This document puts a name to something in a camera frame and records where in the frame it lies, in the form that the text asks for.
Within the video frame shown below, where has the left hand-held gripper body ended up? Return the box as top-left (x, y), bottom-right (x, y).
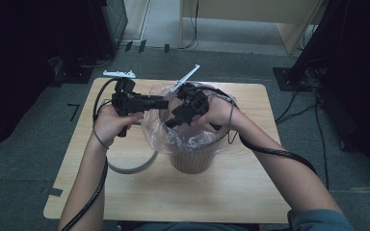
top-left (102, 69), bottom-right (150, 139)

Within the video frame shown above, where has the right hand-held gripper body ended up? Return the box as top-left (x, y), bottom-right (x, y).
top-left (170, 64), bottom-right (210, 118)

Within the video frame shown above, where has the clear plastic bin bag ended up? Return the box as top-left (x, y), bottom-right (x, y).
top-left (140, 81), bottom-right (239, 156)

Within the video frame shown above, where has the person's right hand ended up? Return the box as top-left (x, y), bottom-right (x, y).
top-left (192, 95), bottom-right (239, 127)

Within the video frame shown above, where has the person's left hand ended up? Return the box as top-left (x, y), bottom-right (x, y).
top-left (92, 104), bottom-right (145, 148)

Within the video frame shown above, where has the black equipment cabinet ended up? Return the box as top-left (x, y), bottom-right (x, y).
top-left (88, 0), bottom-right (129, 61)

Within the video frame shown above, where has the light wooden desk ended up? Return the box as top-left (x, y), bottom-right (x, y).
top-left (178, 0), bottom-right (326, 56)

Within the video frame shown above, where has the dark curtain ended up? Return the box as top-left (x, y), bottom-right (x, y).
top-left (0, 0), bottom-right (94, 157)
top-left (317, 0), bottom-right (370, 182)

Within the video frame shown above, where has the black floor base plate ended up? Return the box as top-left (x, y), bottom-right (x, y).
top-left (52, 57), bottom-right (94, 85)

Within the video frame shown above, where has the hanging black desk cable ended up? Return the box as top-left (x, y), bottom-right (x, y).
top-left (177, 0), bottom-right (200, 51)

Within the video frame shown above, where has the black floor cable pair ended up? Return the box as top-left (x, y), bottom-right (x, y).
top-left (274, 90), bottom-right (317, 124)

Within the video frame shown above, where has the black stand with base plate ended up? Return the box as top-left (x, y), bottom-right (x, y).
top-left (273, 0), bottom-right (341, 92)

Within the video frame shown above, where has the right hand-held gripper cable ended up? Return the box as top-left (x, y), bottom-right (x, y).
top-left (205, 85), bottom-right (319, 176)

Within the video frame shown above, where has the long black floor cable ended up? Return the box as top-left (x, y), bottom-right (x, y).
top-left (314, 92), bottom-right (331, 192)

